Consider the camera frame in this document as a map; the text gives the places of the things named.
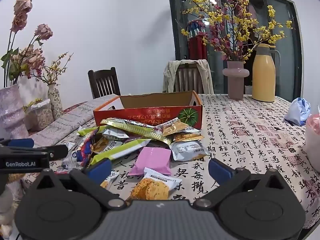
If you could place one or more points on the green long packet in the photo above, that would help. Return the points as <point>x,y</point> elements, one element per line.
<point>120,150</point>
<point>90,130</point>

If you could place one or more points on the yellow thermos jug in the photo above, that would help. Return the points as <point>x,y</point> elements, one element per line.
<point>263,80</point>

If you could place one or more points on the chair with beige jacket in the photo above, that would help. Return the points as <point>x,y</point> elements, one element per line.
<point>206,77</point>

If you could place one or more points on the brown slatted wooden chair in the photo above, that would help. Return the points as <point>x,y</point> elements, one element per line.
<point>187,78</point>

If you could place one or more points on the pink container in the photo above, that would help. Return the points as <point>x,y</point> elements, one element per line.
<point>313,135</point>

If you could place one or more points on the dark wooden chair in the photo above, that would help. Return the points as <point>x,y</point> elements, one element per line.
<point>103,82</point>

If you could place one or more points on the yellow red blossom twigs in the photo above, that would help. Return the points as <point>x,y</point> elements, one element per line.
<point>53,67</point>

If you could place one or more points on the gold striped long packet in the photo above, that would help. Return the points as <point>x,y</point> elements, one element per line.
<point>130,126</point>

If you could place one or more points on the pink packet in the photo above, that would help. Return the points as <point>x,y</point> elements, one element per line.
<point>152,160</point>

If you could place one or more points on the small floral ceramic vase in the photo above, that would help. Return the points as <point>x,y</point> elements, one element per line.
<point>55,102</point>

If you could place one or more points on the clear plastic seed container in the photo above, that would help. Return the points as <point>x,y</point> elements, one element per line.
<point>45,117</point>

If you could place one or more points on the small orange packet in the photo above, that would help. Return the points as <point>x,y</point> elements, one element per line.
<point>175,127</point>
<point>187,137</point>

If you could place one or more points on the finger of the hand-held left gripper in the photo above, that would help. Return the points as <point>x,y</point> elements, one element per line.
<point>56,150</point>
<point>21,142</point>

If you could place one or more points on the red cardboard box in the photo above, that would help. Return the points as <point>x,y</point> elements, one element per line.
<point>140,112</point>

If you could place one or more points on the dark framed glass door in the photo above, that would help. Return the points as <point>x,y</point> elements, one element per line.
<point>282,30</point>

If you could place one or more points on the pink vase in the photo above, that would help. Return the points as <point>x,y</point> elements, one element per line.
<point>236,82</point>

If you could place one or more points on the yellow flower sprig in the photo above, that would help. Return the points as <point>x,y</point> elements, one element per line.
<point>32,103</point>

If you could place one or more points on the red patterned tablecloth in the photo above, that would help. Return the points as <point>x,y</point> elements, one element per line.
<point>75,106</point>

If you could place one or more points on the blue white plastic bag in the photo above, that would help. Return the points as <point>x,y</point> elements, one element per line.
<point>298,112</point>

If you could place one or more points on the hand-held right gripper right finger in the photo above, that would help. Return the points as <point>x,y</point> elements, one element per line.
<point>220,172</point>

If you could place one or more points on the blue red packet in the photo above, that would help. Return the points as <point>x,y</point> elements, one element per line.
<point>83,150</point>

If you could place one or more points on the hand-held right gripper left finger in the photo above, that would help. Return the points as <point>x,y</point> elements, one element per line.
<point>100,171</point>

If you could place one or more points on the large white textured vase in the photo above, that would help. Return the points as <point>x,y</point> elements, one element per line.
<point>12,112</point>

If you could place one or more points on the white grey packet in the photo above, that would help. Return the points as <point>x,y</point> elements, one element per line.
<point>187,150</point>

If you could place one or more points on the pink grey patterned cloth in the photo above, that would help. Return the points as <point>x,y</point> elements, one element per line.
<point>62,125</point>

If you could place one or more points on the white packet orange cracker picture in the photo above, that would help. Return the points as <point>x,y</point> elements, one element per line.
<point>150,187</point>

